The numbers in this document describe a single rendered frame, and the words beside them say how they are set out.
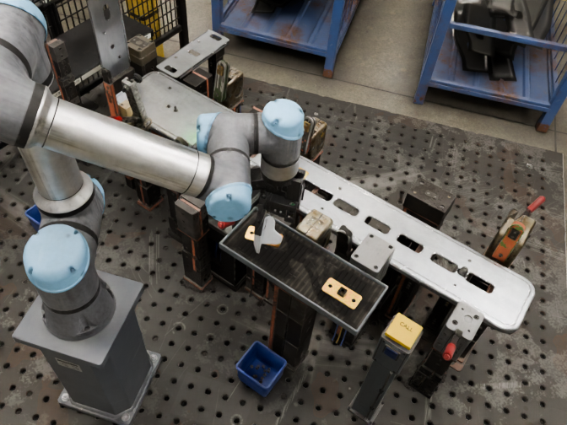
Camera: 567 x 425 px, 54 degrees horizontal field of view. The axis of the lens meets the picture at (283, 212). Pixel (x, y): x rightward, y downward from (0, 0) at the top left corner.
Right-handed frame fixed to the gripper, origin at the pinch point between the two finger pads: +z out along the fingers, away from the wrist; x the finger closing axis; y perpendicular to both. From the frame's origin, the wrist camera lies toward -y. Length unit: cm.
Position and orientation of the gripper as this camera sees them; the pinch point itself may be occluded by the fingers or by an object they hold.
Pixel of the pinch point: (265, 226)
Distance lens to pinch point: 127.5
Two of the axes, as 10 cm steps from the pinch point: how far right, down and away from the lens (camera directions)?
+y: 9.5, 2.7, -1.3
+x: 2.9, -7.4, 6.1
